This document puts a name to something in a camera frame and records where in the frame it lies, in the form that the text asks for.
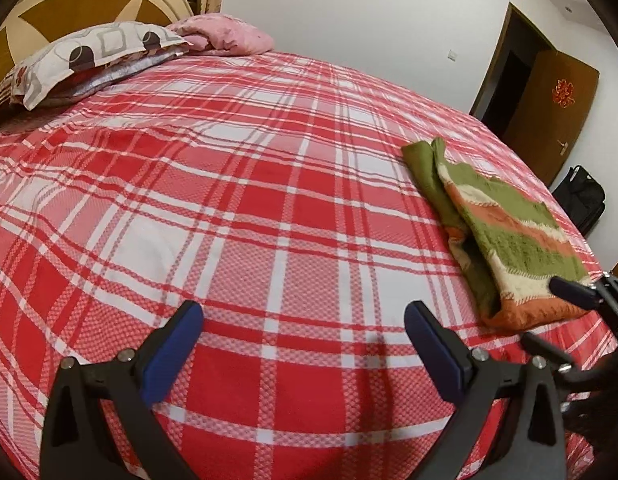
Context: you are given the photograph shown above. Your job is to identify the red plaid bed sheet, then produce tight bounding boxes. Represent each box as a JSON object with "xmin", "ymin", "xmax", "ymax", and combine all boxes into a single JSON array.
[{"xmin": 0, "ymin": 51, "xmax": 618, "ymax": 480}]

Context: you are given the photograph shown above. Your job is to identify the black backpack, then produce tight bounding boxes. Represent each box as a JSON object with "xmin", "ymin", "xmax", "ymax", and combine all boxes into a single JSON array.
[{"xmin": 552, "ymin": 165, "xmax": 605, "ymax": 237}]

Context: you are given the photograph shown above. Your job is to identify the cream wooden headboard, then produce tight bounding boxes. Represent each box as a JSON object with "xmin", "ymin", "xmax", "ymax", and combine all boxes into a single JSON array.
[{"xmin": 0, "ymin": 0, "xmax": 192, "ymax": 82}]

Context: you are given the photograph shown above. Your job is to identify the pink pillow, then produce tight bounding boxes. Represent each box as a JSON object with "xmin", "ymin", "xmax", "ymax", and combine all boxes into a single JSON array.
[{"xmin": 167, "ymin": 13, "xmax": 274, "ymax": 56}]

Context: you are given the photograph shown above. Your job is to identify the brown wooden door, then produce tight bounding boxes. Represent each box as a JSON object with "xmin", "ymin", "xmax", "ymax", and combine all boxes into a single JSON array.
[{"xmin": 502, "ymin": 49, "xmax": 601, "ymax": 188}]

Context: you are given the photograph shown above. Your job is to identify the patterned white pillow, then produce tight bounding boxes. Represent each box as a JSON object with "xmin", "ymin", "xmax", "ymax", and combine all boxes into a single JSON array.
[{"xmin": 0, "ymin": 21, "xmax": 190, "ymax": 110}]

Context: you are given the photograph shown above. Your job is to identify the green knit sweater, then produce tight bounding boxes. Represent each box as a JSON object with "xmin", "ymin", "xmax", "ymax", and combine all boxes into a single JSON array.
[{"xmin": 401, "ymin": 138, "xmax": 591, "ymax": 332}]

